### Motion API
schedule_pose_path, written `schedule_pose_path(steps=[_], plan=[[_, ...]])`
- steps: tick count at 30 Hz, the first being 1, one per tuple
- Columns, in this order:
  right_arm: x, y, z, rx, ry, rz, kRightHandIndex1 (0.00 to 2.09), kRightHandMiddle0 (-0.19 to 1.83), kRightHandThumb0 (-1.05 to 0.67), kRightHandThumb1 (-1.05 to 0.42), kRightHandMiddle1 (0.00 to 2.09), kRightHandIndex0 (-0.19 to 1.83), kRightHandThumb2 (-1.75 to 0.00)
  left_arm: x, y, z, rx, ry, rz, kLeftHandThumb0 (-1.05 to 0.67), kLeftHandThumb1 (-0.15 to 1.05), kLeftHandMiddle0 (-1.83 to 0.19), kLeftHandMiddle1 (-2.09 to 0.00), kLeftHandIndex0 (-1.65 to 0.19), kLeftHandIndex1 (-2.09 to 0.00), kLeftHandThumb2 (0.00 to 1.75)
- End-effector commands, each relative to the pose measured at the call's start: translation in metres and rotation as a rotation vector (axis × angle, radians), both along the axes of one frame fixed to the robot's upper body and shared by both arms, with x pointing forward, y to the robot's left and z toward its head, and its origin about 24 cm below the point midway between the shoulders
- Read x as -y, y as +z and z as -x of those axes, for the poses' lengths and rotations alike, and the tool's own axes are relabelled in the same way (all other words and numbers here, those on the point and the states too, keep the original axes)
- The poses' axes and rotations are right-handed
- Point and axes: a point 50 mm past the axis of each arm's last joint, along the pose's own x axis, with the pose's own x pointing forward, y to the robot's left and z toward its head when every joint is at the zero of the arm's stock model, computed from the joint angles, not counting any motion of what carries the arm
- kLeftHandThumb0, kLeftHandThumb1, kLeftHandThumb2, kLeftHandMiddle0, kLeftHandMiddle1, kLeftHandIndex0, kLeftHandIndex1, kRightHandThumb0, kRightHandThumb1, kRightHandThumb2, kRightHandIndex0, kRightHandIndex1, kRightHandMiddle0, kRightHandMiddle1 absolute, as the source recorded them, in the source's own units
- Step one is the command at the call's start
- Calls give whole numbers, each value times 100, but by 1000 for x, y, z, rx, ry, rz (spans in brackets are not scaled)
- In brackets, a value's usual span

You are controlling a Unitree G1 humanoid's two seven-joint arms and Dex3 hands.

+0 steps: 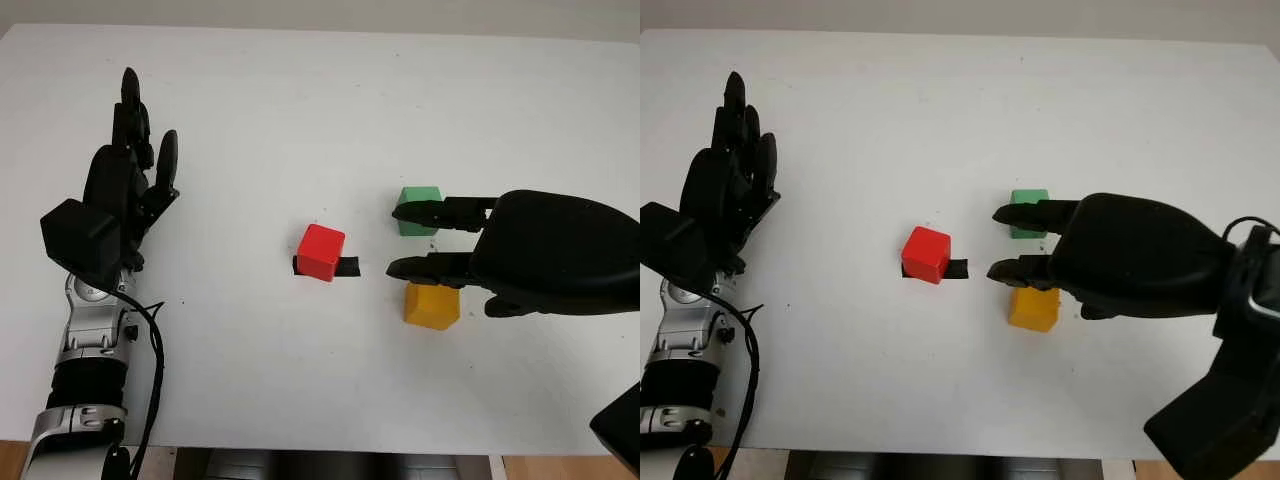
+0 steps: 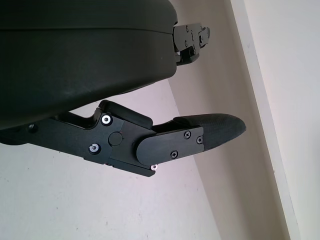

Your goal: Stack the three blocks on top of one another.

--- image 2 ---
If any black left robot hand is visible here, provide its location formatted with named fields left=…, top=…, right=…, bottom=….
left=0, top=0, right=247, bottom=178

